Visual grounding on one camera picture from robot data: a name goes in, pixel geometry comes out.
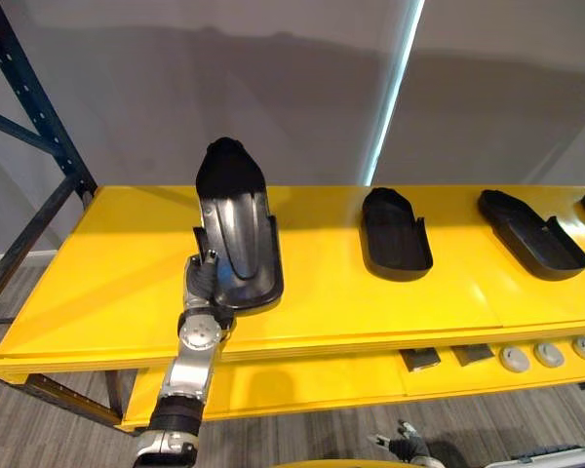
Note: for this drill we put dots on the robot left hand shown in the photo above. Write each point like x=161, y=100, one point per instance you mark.
x=202, y=280

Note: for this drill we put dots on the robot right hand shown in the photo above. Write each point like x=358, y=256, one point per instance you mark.
x=407, y=446

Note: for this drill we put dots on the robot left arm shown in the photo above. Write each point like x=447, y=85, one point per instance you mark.
x=190, y=370

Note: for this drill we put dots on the yellow shelf board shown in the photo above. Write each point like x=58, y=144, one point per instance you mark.
x=127, y=268
x=297, y=385

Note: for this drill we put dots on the yellow lower shelf board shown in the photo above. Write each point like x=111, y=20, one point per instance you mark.
x=297, y=385

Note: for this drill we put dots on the grey square part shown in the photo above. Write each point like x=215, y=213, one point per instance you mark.
x=472, y=355
x=420, y=360

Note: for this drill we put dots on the box with blue rim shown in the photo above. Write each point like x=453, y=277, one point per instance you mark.
x=556, y=458

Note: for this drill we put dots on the dark metal rack frame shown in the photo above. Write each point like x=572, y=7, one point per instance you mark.
x=10, y=58

